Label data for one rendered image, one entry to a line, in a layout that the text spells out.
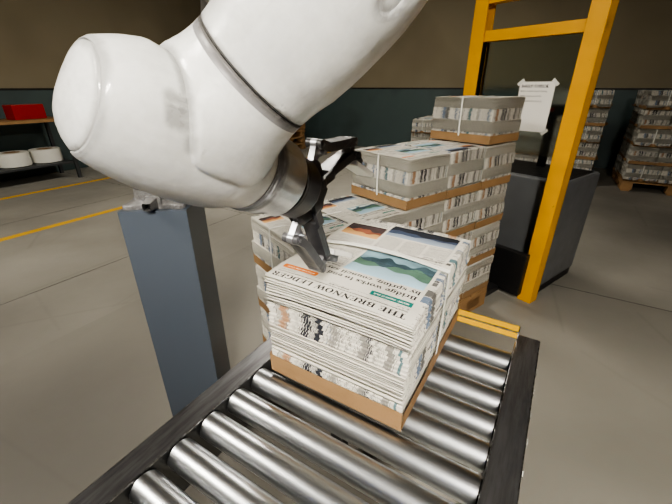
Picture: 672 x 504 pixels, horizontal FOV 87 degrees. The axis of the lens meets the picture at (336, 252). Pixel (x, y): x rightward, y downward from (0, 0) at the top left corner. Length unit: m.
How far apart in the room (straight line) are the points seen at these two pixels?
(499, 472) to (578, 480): 1.15
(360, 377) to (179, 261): 0.78
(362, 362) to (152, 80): 0.51
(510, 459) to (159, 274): 1.07
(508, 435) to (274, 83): 0.66
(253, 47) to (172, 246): 1.02
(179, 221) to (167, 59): 0.94
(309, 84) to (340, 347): 0.47
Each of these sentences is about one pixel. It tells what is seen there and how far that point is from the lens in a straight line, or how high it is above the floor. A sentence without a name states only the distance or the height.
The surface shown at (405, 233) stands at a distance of 0.84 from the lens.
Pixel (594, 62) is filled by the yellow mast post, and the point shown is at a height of 1.45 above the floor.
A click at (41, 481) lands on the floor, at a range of 1.93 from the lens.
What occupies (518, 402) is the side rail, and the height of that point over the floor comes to 0.80.
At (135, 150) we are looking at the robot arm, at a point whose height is 1.30.
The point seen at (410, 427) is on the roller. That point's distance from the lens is 0.72.
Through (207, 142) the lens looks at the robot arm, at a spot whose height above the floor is 1.30.
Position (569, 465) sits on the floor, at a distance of 1.86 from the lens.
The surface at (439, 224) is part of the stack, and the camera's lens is 1.87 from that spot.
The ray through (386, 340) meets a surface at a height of 0.98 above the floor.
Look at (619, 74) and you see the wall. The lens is 8.03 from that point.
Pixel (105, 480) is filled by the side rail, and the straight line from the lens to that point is 0.73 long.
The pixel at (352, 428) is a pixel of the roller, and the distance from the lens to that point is 0.70.
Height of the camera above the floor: 1.34
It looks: 25 degrees down
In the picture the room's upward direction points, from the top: straight up
